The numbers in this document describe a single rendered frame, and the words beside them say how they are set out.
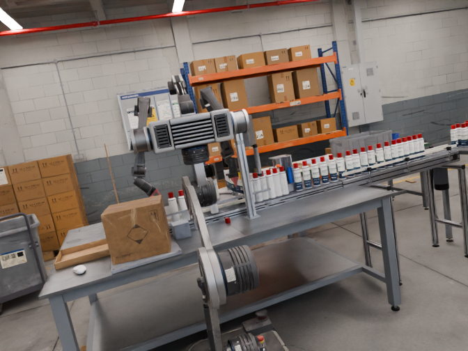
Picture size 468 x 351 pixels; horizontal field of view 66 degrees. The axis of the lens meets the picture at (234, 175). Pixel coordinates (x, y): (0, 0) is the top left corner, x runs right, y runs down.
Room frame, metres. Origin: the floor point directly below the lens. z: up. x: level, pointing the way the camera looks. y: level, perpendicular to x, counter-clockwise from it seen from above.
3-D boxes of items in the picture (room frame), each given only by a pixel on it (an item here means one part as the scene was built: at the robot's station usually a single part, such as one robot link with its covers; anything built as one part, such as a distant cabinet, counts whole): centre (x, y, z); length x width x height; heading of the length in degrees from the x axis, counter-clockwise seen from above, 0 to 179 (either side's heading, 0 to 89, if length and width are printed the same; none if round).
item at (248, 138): (2.33, -0.11, 1.38); 0.17 x 0.10 x 0.19; 163
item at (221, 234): (2.52, 0.20, 0.82); 2.10 x 1.31 x 0.02; 108
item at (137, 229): (1.90, 0.56, 0.99); 0.30 x 0.24 x 0.27; 98
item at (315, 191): (2.38, 0.02, 0.85); 1.65 x 0.11 x 0.05; 108
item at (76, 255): (2.07, 0.96, 0.85); 0.30 x 0.26 x 0.04; 108
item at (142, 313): (2.52, 0.20, 0.40); 2.04 x 1.25 x 0.81; 108
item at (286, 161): (2.60, -0.36, 1.01); 0.14 x 0.13 x 0.26; 108
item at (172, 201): (2.25, 0.42, 0.98); 0.05 x 0.05 x 0.20
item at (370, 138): (4.22, -1.55, 0.91); 0.60 x 0.40 x 0.22; 106
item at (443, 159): (2.81, -1.32, 0.47); 1.17 x 0.38 x 0.94; 108
